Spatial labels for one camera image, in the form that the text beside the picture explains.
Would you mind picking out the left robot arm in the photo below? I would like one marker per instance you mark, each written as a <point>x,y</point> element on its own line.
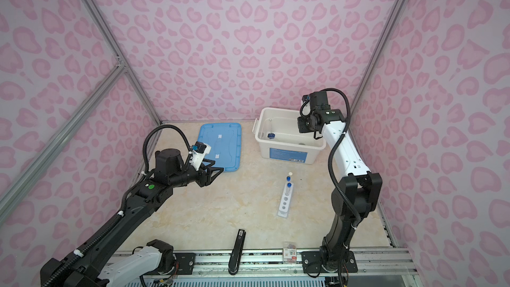
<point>82,267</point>

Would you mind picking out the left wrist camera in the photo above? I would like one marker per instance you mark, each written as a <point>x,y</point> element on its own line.
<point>198,153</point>

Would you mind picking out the staples box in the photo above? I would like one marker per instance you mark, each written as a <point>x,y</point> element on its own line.
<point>289,252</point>

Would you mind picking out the white test tube rack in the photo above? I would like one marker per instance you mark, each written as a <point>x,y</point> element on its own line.
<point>284,206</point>

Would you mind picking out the blue plastic bin lid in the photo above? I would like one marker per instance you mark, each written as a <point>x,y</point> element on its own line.
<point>226,141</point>

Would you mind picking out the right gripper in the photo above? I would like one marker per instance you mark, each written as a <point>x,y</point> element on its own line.
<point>301,125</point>

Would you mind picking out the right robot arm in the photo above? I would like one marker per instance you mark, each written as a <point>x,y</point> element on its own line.
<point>356,189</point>

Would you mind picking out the white plastic storage bin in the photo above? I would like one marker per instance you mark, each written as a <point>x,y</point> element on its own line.
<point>285,146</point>

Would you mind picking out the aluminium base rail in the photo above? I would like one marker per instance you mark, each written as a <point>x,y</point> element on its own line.
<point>127,267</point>

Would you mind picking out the black stapler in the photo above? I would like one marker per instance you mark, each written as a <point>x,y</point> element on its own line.
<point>237,252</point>

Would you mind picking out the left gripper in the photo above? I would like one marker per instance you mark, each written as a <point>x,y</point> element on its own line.
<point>206,178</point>

